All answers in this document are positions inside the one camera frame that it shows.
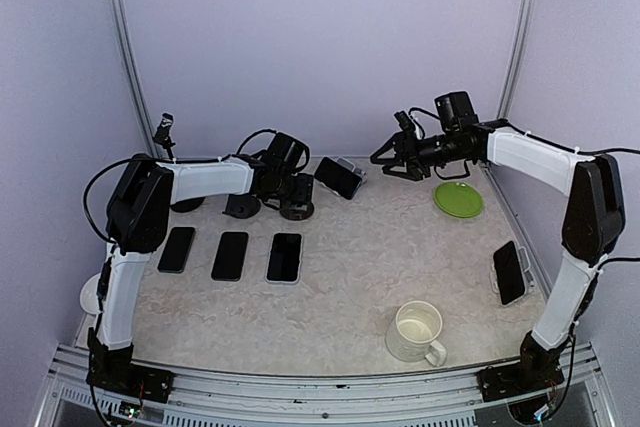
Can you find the round dark wooden stand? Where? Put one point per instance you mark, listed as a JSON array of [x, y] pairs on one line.
[[296, 211]]

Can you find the white bowl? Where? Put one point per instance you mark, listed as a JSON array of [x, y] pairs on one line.
[[88, 296]]

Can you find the black folding phone stand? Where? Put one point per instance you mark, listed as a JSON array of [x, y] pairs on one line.
[[242, 206]]

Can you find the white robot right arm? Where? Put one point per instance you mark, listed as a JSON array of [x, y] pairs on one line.
[[586, 188]]

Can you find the left aluminium corner post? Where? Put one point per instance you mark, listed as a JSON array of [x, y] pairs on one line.
[[132, 75]]

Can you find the cream ceramic mug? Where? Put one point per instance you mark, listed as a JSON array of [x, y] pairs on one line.
[[412, 335]]

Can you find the black pole phone stand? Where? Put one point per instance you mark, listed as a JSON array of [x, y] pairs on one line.
[[163, 139]]

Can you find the black phone dark case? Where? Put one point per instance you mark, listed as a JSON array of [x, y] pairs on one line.
[[230, 256]]

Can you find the aluminium corner post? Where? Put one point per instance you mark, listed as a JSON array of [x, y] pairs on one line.
[[524, 19], [132, 75]]

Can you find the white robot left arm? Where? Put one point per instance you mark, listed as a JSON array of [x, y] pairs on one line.
[[139, 209]]

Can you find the right aluminium corner post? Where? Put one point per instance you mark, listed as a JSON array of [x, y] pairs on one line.
[[524, 19]]

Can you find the purple-cased phone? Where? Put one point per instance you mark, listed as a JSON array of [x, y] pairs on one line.
[[284, 258]]

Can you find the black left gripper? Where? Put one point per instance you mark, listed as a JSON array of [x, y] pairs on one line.
[[304, 190]]

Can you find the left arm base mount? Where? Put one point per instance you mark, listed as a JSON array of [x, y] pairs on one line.
[[142, 382]]

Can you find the clear acrylic phone stand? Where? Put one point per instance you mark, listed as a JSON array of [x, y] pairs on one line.
[[525, 265]]

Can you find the teal-cased phone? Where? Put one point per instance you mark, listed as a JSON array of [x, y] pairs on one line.
[[176, 250]]

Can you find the aluminium front rail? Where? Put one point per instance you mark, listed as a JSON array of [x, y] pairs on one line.
[[440, 397]]

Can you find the silver folding phone stand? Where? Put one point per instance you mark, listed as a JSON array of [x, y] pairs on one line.
[[353, 168]]

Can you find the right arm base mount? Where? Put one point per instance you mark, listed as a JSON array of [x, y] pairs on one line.
[[510, 380]]

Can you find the blue phone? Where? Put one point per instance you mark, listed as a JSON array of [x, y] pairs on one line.
[[337, 179]]

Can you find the green plate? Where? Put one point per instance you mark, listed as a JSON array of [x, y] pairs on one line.
[[458, 200]]

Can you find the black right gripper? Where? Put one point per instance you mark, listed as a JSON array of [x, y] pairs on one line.
[[403, 140]]

